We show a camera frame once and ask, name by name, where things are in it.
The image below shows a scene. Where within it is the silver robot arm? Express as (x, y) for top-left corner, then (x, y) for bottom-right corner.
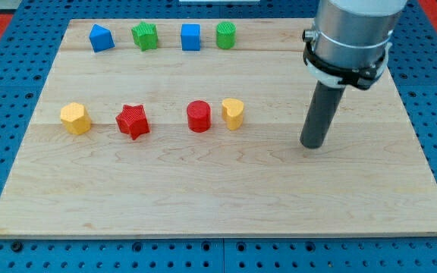
(302, 0), (407, 89)

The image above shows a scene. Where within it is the blue cube block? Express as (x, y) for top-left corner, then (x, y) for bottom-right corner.
(181, 24), (201, 51)

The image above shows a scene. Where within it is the yellow heart block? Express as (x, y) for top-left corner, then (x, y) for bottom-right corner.
(222, 98), (244, 130)

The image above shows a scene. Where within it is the blue triangle block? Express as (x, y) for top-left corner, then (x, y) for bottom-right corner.
(89, 24), (115, 52)

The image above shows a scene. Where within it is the green star block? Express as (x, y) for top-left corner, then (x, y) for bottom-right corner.
(131, 21), (158, 52)

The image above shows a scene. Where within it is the red cylinder block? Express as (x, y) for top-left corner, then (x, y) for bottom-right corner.
(187, 100), (211, 133)

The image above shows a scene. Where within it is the red star block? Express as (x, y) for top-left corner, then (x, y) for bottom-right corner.
(115, 105), (150, 140)

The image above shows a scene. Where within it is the dark grey pointer rod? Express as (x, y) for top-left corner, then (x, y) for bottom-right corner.
(300, 81), (345, 149)

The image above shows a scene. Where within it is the yellow hexagon block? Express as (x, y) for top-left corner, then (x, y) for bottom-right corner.
(60, 102), (92, 135)

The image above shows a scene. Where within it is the green cylinder block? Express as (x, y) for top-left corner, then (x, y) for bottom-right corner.
(215, 21), (236, 49)

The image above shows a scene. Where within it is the light wooden board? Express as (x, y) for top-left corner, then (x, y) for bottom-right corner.
(0, 18), (437, 240)

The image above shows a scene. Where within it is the black clamp ring with cable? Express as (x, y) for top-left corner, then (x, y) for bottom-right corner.
(302, 29), (390, 92)

